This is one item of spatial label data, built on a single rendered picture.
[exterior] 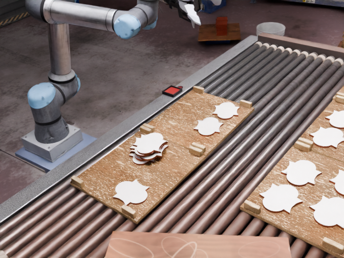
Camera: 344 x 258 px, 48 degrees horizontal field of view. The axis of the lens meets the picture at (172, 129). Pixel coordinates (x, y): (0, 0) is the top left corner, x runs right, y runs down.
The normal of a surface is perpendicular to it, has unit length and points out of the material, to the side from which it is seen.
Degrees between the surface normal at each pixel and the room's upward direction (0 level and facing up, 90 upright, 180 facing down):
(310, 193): 0
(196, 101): 0
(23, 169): 0
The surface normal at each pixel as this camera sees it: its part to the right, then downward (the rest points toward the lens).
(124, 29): -0.37, 0.55
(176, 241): -0.08, -0.81
